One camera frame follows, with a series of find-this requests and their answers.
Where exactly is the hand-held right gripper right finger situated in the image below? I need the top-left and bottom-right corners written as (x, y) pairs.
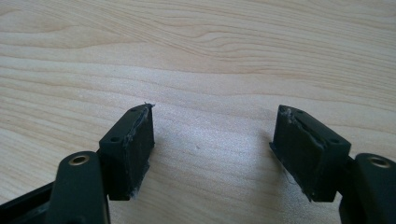
top-left (268, 104), bottom-right (352, 203)

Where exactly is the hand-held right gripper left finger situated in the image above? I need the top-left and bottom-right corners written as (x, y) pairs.
top-left (98, 103), bottom-right (156, 202)

